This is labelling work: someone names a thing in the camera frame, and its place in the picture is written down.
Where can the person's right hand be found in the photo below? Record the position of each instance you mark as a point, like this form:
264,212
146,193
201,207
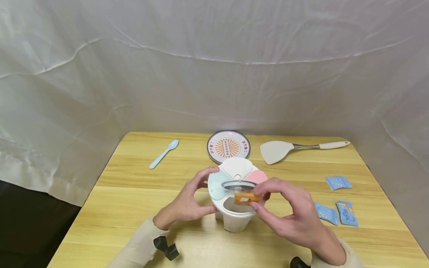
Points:
298,219

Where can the person's left hand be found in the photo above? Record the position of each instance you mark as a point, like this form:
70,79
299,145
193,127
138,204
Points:
182,206

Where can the person's right index finger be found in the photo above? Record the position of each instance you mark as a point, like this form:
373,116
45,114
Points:
276,185

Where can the person's left index finger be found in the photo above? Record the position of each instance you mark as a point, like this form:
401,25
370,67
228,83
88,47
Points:
205,174

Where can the person's left thumb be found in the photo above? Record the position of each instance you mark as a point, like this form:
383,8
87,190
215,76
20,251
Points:
206,211

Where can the person's right fingers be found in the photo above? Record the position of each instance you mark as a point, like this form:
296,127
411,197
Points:
280,203

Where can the person's right thumb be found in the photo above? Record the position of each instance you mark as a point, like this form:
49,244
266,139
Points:
264,216

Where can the orange snack packet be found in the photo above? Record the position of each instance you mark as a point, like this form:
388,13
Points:
244,198

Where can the white pastel-lidded snack container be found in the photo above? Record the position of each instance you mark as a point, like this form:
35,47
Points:
237,169

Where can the person's left forearm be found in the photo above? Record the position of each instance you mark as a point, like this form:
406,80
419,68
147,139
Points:
140,245

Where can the person's right forearm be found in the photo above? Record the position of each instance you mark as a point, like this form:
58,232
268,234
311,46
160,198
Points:
338,260

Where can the round plate orange sunburst print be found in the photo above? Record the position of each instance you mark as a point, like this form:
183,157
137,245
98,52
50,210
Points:
228,146

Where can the light blue plastic spoon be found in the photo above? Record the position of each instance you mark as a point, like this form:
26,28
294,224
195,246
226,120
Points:
162,155

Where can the blue snack packet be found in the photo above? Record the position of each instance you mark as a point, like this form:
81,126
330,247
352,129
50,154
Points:
347,214
338,182
326,214

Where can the black wrist band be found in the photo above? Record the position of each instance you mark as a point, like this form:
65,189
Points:
167,247
299,263

